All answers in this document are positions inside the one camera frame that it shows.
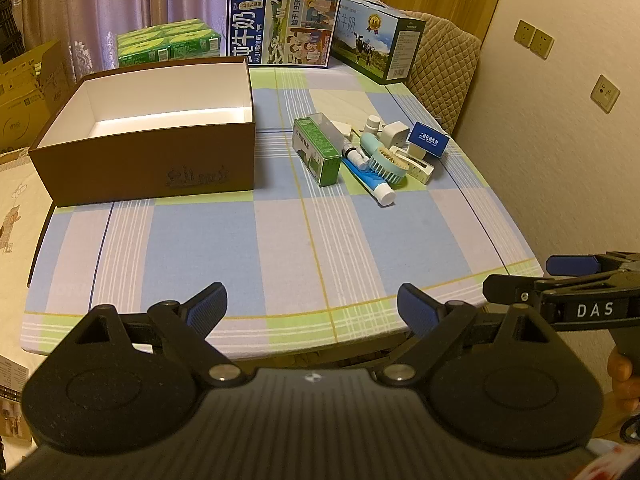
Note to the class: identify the quilted beige chair cover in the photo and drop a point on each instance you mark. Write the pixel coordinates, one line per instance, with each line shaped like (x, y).
(447, 70)

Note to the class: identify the green cow milk case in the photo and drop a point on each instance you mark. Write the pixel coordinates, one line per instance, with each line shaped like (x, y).
(370, 40)

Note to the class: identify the bear printed beige cloth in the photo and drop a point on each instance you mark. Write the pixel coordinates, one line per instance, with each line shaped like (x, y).
(20, 240)

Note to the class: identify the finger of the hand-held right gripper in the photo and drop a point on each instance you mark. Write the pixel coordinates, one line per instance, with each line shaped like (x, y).
(572, 265)
(510, 289)

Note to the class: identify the small black white tube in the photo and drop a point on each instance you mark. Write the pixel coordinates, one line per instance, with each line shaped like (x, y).
(352, 152)

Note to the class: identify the green drink carton pack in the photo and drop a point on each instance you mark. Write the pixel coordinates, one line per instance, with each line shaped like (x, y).
(165, 42)

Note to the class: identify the white blue toothpaste tube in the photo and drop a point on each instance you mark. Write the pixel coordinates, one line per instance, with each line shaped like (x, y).
(372, 185)

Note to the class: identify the small white object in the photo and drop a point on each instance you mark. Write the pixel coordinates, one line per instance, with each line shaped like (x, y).
(345, 127)

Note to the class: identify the white pill bottle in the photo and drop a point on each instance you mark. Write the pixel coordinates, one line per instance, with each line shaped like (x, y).
(372, 124)

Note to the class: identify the checked tablecloth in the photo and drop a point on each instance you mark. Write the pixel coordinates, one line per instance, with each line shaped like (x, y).
(250, 260)

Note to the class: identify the black bag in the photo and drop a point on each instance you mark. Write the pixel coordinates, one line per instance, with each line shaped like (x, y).
(10, 25)

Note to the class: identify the beige wall socket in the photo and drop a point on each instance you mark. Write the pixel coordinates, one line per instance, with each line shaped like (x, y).
(605, 93)
(525, 32)
(542, 43)

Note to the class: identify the blue milk carton case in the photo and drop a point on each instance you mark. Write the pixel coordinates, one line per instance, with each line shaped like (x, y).
(280, 25)

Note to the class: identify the white hair claw clip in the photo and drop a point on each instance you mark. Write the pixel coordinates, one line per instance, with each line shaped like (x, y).
(420, 167)

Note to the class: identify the small dark blue box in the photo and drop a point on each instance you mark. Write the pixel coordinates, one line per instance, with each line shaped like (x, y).
(426, 139)

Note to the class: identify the person's right hand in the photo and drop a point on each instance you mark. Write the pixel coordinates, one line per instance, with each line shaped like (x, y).
(625, 385)

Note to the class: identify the clear plastic case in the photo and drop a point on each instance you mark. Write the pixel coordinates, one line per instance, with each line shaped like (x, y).
(332, 127)

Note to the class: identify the small green box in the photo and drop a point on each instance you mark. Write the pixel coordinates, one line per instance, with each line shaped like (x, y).
(315, 155)

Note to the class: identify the tan shipping carton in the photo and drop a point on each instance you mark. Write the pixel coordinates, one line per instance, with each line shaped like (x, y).
(25, 100)

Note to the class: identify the printed paper leaflet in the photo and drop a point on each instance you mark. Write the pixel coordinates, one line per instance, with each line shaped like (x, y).
(12, 400)

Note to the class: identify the brown cardboard box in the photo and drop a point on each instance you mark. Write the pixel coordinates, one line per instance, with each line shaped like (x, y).
(150, 170)

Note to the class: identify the mint handheld fan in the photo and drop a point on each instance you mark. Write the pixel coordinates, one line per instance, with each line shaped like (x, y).
(387, 167)

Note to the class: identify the white charger block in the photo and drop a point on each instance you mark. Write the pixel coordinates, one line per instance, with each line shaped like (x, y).
(396, 134)

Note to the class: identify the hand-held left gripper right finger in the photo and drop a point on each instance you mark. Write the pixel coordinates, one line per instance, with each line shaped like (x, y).
(416, 310)

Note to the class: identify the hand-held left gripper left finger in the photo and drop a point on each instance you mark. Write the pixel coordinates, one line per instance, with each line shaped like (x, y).
(207, 306)

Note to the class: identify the red white patterned clothing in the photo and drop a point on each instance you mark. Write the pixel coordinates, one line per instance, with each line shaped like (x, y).
(615, 462)

